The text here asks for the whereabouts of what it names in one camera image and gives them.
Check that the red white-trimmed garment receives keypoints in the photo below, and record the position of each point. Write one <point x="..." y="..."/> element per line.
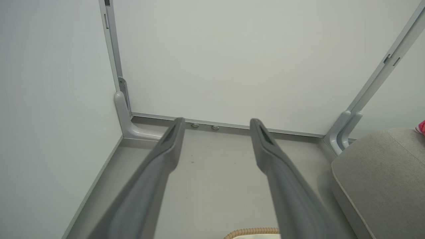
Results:
<point x="421" y="127"/>

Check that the grey metal partition post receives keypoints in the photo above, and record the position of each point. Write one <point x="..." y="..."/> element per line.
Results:
<point x="375" y="83"/>
<point x="120" y="99"/>

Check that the grey partition base rail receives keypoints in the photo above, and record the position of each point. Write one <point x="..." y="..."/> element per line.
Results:
<point x="225" y="125"/>

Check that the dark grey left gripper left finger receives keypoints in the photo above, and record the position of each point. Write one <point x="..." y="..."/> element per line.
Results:
<point x="146" y="186"/>

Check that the small metal floor glide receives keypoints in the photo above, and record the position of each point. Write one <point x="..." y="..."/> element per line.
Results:
<point x="195" y="125"/>
<point x="215" y="127"/>

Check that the grey fabric sofa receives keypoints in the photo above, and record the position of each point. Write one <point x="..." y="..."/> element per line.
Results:
<point x="382" y="182"/>

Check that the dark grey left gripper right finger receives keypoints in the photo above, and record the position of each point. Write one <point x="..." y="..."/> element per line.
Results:
<point x="292" y="192"/>

